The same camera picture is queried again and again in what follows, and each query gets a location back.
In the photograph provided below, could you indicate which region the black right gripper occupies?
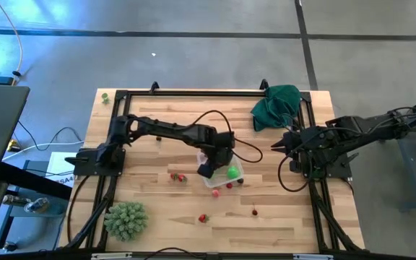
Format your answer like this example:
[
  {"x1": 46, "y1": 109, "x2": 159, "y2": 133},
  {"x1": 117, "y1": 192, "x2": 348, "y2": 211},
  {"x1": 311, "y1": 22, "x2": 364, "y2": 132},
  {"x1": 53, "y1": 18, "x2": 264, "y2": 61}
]
[{"x1": 271, "y1": 129, "x2": 303, "y2": 173}]

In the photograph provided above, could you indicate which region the clear plastic tupperware container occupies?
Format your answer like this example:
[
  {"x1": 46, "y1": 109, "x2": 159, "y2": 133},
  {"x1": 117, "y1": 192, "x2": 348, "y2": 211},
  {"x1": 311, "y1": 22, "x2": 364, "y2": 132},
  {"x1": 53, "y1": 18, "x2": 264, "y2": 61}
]
[{"x1": 196, "y1": 149, "x2": 246, "y2": 189}]

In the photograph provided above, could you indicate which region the dark green cloth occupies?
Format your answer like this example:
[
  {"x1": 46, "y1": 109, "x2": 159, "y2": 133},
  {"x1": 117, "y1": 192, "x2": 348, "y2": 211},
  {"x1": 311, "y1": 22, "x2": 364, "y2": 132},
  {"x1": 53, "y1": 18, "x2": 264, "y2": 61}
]
[{"x1": 250, "y1": 84, "x2": 302, "y2": 132}]

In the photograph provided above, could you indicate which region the green spiky artificial plant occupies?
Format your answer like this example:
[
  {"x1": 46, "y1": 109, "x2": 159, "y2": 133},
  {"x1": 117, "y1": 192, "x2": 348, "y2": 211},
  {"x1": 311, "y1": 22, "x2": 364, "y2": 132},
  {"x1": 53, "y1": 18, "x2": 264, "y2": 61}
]
[{"x1": 103, "y1": 201, "x2": 149, "y2": 242}]

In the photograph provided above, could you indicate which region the white paper label sheet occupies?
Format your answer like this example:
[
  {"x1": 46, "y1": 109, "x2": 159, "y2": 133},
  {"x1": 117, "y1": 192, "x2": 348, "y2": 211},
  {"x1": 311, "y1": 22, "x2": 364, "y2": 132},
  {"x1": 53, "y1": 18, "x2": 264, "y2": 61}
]
[{"x1": 45, "y1": 151, "x2": 77, "y2": 188}]

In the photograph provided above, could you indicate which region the black desk beam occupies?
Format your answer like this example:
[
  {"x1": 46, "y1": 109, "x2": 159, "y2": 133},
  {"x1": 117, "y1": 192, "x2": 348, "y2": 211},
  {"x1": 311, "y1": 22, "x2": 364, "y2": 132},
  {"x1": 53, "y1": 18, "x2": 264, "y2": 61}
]
[{"x1": 0, "y1": 161, "x2": 74, "y2": 202}]

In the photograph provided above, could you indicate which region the silver metal tube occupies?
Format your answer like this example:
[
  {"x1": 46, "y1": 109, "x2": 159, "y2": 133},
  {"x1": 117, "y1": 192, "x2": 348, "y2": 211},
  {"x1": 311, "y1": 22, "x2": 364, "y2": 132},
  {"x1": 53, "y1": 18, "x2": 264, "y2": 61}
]
[{"x1": 1, "y1": 194, "x2": 27, "y2": 207}]

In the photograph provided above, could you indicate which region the black caster wheel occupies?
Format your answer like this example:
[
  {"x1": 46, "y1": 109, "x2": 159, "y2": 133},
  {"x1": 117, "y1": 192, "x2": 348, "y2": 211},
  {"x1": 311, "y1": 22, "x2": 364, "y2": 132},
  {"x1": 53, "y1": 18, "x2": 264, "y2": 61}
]
[{"x1": 1, "y1": 240, "x2": 20, "y2": 253}]

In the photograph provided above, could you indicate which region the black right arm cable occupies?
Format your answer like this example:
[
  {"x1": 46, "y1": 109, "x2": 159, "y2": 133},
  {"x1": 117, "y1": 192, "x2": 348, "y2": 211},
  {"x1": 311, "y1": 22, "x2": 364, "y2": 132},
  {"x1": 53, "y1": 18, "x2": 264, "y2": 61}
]
[{"x1": 277, "y1": 136, "x2": 316, "y2": 194}]

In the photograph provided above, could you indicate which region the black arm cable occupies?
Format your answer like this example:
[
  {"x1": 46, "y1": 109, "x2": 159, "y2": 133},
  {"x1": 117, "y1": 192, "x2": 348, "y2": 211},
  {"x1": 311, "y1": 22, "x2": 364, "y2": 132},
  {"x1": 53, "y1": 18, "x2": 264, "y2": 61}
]
[
  {"x1": 193, "y1": 109, "x2": 264, "y2": 163},
  {"x1": 277, "y1": 136, "x2": 316, "y2": 194}
]

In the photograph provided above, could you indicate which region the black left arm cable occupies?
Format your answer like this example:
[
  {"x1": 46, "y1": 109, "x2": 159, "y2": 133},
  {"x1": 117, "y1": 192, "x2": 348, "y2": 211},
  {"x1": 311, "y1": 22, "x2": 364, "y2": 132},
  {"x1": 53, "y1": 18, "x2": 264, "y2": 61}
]
[{"x1": 193, "y1": 109, "x2": 264, "y2": 163}]

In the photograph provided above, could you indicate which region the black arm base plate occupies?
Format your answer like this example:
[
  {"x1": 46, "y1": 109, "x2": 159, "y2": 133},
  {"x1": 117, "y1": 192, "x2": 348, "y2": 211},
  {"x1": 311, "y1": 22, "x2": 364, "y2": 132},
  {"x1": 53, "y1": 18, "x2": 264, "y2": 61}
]
[
  {"x1": 300, "y1": 149, "x2": 353, "y2": 181},
  {"x1": 64, "y1": 147, "x2": 126, "y2": 177}
]

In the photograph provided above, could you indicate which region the black metal table frame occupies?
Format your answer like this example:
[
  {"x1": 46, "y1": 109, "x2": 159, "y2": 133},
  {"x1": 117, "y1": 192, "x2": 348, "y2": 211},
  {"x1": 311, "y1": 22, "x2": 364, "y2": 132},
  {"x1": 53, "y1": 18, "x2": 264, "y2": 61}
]
[{"x1": 60, "y1": 88, "x2": 367, "y2": 254}]

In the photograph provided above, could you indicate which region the thin black table cable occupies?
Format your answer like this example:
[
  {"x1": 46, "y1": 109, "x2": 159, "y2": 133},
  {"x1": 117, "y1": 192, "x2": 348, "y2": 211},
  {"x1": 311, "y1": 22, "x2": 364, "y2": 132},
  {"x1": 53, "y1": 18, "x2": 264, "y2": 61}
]
[{"x1": 142, "y1": 246, "x2": 204, "y2": 260}]

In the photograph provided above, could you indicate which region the silver metal bracket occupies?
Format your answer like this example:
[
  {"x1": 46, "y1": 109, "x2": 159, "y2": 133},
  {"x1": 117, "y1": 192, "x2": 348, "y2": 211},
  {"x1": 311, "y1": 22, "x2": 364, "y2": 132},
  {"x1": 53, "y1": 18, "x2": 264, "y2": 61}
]
[
  {"x1": 90, "y1": 252, "x2": 133, "y2": 260},
  {"x1": 292, "y1": 253, "x2": 334, "y2": 260}
]

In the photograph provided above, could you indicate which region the black floor cable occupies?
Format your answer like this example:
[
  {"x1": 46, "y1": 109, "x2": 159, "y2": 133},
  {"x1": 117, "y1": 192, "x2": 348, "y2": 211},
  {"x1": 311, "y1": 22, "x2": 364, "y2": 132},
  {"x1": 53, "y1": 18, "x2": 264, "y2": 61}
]
[{"x1": 17, "y1": 121, "x2": 85, "y2": 147}]

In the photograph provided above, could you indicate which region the white floor cable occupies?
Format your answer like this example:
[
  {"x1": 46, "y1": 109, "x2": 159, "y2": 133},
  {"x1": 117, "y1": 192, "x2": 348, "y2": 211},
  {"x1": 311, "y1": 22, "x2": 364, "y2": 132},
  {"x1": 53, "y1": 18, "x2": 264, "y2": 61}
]
[{"x1": 1, "y1": 140, "x2": 85, "y2": 162}]

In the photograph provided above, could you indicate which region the cream floor cable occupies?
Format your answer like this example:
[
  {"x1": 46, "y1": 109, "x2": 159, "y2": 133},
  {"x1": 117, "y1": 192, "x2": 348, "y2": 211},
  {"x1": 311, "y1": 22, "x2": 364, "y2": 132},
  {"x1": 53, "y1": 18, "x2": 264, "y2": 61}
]
[{"x1": 0, "y1": 0, "x2": 24, "y2": 87}]

